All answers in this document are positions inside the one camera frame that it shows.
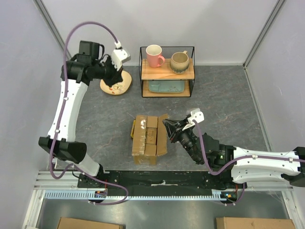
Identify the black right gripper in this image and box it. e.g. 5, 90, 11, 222
162, 118, 201, 165

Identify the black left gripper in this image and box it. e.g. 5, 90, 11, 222
91, 55, 123, 87

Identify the brown cardboard express box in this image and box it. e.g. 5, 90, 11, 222
132, 114, 168, 165

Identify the yellow utility knife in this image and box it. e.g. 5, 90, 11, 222
130, 119, 136, 139

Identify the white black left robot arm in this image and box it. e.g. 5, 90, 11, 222
39, 41, 130, 187

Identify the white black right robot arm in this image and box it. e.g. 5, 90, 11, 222
163, 119, 305, 188

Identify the cardboard box bottom right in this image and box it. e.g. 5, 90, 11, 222
216, 217, 295, 229

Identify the cardboard box bottom left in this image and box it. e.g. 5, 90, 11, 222
57, 217, 124, 229

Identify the beige plate with bird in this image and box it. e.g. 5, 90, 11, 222
100, 71, 132, 95

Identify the kraft scouring pads package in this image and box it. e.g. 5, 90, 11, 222
145, 127, 157, 145

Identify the teal rectangular ceramic tray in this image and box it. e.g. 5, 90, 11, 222
148, 81, 185, 93

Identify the pink ceramic mug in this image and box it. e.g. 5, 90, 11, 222
146, 44, 165, 68

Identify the beige stoneware mug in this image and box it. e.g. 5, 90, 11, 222
170, 51, 190, 74

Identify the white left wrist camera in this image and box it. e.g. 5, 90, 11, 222
111, 47, 131, 71

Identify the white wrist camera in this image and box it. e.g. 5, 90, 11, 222
183, 108, 204, 131
111, 47, 131, 71

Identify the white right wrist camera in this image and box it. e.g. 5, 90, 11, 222
183, 108, 204, 131

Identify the black wire wooden shelf rack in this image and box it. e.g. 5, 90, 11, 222
139, 46, 195, 98

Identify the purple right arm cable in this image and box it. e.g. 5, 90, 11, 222
192, 120, 305, 208

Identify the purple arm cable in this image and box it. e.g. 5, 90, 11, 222
192, 120, 305, 208
49, 21, 129, 206

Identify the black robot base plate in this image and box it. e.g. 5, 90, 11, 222
77, 170, 248, 197

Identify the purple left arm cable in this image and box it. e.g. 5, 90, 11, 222
49, 21, 129, 206

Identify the aluminium frame rail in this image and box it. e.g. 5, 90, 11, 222
33, 0, 65, 53

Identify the grey slotted cable duct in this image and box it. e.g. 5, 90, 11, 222
44, 190, 233, 201

